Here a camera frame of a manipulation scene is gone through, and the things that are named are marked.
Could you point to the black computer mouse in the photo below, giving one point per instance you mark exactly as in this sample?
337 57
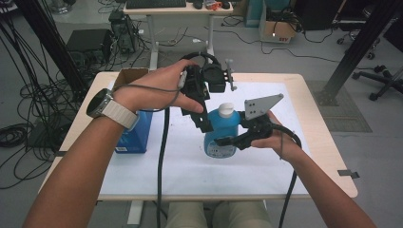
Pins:
197 3

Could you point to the black office chair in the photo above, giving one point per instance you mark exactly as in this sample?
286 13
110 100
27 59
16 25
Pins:
355 19

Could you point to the black metal stand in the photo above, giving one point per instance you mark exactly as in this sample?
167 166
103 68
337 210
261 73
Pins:
47 41
358 47

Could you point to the blue cardboard box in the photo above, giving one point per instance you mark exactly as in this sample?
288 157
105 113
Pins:
134 136

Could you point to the black box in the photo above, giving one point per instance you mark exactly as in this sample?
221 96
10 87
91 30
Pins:
88 41

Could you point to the black computer tower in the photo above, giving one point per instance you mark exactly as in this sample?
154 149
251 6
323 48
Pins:
123 31

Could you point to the white desk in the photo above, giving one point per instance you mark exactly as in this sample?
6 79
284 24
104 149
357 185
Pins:
177 9

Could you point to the teal box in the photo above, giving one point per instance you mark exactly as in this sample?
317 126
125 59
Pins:
253 12

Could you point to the person's right hand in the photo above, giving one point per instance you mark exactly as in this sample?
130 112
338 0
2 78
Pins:
285 142

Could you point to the black keyboard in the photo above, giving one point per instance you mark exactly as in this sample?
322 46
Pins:
155 3

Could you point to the black chair base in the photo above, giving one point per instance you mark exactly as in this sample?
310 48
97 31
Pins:
386 79

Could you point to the light wooden table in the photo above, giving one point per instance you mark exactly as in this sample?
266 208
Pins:
326 152

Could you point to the black tape piece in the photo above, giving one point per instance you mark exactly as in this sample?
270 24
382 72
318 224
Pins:
348 173
59 154

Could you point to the wristwatch with white band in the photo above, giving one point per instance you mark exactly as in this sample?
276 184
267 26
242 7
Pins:
120 114

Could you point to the grey floor mat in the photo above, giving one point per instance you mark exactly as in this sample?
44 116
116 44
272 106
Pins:
348 120

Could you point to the blue bottle with white cap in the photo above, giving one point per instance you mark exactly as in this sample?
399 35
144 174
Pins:
221 126

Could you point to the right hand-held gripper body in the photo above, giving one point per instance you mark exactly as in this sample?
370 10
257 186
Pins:
259 126

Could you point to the white table sheet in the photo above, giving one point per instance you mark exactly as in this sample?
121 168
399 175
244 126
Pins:
190 171

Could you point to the person's beige trousers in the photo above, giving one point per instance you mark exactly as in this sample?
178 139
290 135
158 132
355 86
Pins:
183 217

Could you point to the brown cardboard box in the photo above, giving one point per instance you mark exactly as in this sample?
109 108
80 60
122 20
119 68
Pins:
278 30

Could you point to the person's left hand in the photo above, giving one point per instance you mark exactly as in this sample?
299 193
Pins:
152 91

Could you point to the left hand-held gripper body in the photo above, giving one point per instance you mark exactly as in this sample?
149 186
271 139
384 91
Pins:
214 77

